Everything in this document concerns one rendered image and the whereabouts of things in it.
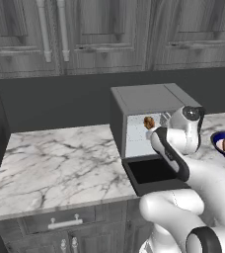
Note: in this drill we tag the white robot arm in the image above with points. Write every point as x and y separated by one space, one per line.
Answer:
213 184

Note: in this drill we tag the brown bread roll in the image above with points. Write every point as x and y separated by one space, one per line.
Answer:
149 122

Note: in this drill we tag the grey wood base cupboard door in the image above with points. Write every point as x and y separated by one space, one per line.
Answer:
35 243
101 237
135 230

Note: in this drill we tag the grey wood drawer front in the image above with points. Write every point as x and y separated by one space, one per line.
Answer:
35 222

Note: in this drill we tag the grey toaster oven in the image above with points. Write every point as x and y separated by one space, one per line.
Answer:
147 97

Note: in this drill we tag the blue bowl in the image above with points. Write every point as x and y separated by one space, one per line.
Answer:
216 142

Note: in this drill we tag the grey wood wall cupboard door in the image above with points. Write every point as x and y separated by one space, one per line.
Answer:
108 33
15 36
196 33

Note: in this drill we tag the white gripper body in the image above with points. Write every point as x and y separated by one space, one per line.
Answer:
149 135

